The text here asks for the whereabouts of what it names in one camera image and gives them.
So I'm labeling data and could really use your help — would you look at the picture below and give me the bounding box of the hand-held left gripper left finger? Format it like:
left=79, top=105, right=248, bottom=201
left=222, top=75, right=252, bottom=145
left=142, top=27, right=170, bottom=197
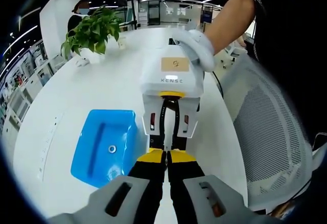
left=47, top=147, right=168, bottom=224

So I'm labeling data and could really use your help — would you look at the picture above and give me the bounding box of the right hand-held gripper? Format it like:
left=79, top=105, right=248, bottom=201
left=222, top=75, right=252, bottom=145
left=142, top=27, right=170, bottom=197
left=139, top=37, right=206, bottom=151

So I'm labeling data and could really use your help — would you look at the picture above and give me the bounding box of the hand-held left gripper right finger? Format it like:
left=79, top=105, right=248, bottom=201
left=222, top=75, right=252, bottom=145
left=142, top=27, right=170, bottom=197
left=167, top=149, right=285, bottom=224

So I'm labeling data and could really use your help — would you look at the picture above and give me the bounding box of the blue plastic container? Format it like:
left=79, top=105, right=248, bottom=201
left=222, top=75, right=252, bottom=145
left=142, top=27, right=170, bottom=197
left=70, top=109, right=144, bottom=189

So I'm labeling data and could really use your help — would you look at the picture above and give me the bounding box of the person's right forearm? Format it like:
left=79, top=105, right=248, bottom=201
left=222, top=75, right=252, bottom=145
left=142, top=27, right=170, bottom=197
left=204, top=0, right=257, bottom=56

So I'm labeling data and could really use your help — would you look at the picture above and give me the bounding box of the white table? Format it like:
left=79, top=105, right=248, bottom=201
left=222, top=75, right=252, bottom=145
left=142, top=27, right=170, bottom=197
left=12, top=27, right=250, bottom=219

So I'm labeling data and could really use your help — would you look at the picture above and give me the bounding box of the white mesh office chair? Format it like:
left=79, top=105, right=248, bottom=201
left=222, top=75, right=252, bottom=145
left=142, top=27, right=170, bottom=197
left=219, top=54, right=315, bottom=211

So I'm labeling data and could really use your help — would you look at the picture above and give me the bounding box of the green potted plant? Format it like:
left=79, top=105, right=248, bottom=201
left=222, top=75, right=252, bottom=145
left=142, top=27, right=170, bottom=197
left=60, top=5, right=122, bottom=65

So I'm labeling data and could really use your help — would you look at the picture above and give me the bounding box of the person's body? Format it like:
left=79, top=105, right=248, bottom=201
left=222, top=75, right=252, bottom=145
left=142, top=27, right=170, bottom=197
left=251, top=0, right=325, bottom=138

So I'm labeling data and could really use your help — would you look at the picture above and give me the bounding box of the white storage shelf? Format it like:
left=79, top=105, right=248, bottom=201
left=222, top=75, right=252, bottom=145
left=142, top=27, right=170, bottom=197
left=0, top=39, right=56, bottom=135

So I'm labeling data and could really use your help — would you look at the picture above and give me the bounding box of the black cable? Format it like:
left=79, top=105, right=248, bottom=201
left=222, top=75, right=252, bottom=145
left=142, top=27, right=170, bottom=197
left=212, top=71, right=225, bottom=100

